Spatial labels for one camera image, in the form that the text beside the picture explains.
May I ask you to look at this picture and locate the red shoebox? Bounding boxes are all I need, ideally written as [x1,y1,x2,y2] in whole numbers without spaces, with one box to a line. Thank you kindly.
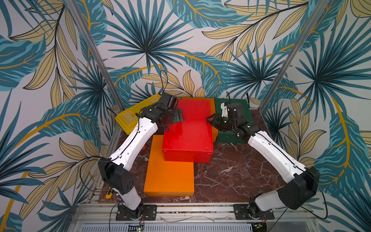
[162,99,214,163]

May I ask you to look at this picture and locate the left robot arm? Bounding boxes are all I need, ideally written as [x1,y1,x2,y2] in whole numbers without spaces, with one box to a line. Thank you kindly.
[98,103,184,211]

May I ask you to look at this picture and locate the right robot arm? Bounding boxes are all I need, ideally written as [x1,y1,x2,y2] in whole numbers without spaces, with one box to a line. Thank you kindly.
[206,102,319,218]

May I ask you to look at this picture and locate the green shoebox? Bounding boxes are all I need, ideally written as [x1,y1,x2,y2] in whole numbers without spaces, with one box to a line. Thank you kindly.
[214,99,253,144]

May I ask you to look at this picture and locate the yellow and black toolbox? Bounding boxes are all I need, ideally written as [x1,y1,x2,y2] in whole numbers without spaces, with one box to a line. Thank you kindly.
[115,94,160,135]

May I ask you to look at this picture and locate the yellow utility knife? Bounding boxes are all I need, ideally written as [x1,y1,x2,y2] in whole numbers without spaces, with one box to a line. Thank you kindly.
[105,187,113,200]

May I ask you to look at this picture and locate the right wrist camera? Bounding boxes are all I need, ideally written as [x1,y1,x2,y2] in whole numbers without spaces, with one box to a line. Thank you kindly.
[220,102,228,118]

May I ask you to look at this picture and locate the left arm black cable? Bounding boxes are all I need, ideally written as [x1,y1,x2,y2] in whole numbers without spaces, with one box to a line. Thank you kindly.
[158,69,169,95]

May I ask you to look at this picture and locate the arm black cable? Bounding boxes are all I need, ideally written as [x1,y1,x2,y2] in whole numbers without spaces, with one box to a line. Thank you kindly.
[301,171,328,220]
[158,69,169,95]

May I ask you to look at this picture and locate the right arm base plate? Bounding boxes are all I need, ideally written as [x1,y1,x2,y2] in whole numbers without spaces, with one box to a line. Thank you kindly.
[233,204,275,220]

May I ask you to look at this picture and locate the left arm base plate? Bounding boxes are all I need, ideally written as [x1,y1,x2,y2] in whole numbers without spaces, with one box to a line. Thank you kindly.
[116,205,157,221]

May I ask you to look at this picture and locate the left aluminium frame post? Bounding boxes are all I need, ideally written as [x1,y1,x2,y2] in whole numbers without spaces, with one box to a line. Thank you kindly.
[65,0,125,111]

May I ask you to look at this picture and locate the aluminium frame post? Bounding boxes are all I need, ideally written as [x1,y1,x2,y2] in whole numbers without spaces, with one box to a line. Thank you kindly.
[258,0,330,112]
[65,0,125,111]

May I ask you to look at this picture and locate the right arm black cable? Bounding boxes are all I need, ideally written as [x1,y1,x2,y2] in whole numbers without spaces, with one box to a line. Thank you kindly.
[301,171,328,220]

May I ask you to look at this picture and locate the right aluminium frame post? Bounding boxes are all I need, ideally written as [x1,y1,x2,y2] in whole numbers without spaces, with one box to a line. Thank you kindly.
[258,0,330,112]

